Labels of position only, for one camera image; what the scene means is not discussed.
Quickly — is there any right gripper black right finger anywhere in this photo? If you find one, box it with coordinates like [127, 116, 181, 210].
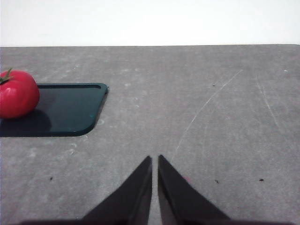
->
[157, 154, 295, 225]

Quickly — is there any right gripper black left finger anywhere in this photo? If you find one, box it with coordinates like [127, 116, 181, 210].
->
[22, 155, 153, 225]

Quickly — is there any red tomato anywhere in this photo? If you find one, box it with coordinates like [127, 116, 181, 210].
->
[0, 67, 40, 119]

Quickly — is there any black flat tray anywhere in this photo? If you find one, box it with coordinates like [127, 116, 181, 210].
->
[0, 82, 110, 138]

